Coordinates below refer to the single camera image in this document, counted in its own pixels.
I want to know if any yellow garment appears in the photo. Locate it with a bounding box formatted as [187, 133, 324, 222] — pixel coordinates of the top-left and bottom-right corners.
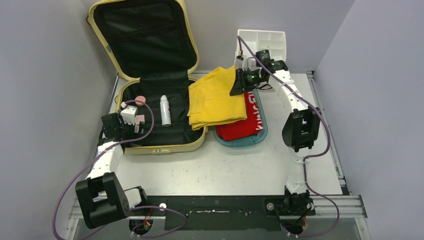
[187, 65, 247, 131]

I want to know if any red white striped garment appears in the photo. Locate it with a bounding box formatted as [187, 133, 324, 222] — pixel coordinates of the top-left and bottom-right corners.
[215, 91, 264, 141]

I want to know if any teal transparent plastic tray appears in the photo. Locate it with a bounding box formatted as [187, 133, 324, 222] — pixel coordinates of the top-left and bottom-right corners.
[213, 90, 268, 148]

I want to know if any yellow hard-shell suitcase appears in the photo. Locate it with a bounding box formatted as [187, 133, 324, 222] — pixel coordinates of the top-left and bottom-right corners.
[87, 0, 207, 155]

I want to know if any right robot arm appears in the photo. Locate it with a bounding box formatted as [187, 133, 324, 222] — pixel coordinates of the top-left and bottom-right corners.
[229, 49, 320, 217]

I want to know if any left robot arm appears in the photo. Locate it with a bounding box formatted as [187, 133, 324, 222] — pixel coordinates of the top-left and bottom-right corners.
[75, 113, 150, 229]

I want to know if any small pink item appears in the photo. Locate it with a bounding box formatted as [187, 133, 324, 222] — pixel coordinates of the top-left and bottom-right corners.
[134, 114, 145, 134]

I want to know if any round pink compact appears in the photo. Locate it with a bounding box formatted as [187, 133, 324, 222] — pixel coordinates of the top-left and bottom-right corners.
[134, 95, 146, 106]

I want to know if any white plastic drawer organizer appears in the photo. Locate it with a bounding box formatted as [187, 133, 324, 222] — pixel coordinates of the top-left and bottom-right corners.
[235, 29, 287, 70]

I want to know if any white cylindrical bottle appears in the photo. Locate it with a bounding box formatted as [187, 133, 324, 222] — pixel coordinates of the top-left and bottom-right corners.
[160, 95, 172, 127]

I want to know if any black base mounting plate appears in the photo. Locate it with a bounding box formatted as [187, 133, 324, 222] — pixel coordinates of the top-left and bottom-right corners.
[130, 195, 316, 232]

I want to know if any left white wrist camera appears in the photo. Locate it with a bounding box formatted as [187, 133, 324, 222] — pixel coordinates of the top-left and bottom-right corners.
[120, 102, 138, 125]

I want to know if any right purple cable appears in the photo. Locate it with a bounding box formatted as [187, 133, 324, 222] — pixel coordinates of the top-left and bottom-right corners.
[237, 35, 341, 239]

